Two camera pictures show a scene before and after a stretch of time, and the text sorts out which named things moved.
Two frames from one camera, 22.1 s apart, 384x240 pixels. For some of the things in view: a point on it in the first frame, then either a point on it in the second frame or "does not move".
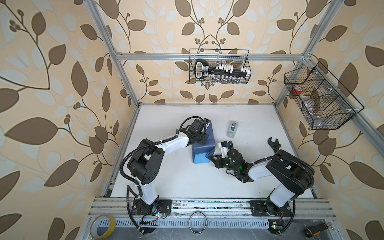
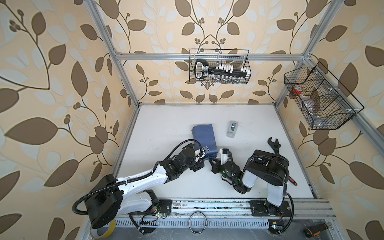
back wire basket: x=227 y=66 does not move
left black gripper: x=204 y=140 -> x=198 y=166
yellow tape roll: x=102 y=226 does not move
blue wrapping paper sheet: x=202 y=153 does not move
